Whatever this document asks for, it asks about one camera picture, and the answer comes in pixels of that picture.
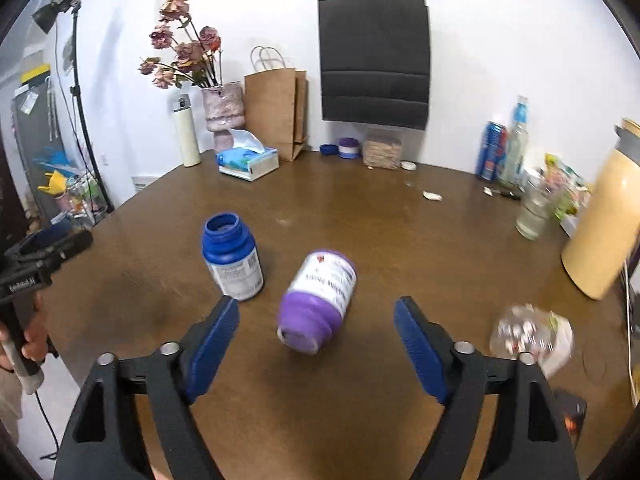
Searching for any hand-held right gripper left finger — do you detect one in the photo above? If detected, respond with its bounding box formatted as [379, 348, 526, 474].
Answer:
[52, 295, 241, 480]

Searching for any dried flower bouquet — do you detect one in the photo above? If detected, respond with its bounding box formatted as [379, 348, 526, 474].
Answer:
[139, 0, 223, 90]

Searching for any blue tissue box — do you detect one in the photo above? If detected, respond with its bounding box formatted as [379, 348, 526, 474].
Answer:
[216, 128, 280, 182]

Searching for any white thermos bottle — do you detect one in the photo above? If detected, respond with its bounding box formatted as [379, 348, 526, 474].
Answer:
[172, 93, 202, 167]

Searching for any clear plastic water bottle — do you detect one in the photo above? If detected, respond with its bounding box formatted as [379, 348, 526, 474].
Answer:
[497, 95, 531, 188]

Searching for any pink speckled vase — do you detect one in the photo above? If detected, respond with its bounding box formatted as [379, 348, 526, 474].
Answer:
[201, 82, 247, 153]

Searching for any purple cup with white label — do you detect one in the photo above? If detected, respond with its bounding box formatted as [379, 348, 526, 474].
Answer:
[276, 249, 358, 356]

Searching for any cream yellow jug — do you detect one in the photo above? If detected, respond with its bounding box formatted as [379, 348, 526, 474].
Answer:
[561, 119, 640, 301]

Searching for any blue drink can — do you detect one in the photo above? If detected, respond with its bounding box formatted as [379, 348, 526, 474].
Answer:
[475, 121, 508, 182]

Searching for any blue cup with white label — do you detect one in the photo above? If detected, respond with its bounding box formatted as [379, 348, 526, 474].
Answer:
[201, 212, 265, 302]

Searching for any cluttered storage rack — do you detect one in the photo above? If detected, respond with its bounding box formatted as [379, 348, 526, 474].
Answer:
[10, 62, 113, 226]

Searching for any pile of snack packets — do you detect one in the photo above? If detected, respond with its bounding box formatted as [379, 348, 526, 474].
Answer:
[542, 154, 593, 226]

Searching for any brown paper bag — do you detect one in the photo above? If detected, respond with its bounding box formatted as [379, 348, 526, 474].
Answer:
[244, 46, 309, 162]

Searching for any black cable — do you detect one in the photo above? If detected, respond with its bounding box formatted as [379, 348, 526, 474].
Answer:
[34, 391, 61, 461]

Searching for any clear food container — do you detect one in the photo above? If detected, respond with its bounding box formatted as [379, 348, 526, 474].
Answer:
[362, 127, 404, 170]

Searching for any clear drinking glass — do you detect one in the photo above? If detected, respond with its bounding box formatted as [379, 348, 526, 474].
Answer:
[515, 172, 558, 241]

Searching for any black paper bag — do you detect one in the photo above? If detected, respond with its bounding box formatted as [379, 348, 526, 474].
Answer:
[317, 0, 432, 130]

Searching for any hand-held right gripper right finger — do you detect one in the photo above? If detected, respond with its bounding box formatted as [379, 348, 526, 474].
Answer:
[393, 296, 581, 480]

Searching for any person's left hand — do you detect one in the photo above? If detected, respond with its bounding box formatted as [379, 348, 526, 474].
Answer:
[0, 296, 49, 368]

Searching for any black light stand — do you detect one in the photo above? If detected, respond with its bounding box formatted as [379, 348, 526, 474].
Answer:
[32, 0, 116, 211]

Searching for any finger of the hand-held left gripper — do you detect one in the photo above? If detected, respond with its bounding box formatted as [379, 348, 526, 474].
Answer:
[5, 227, 95, 265]

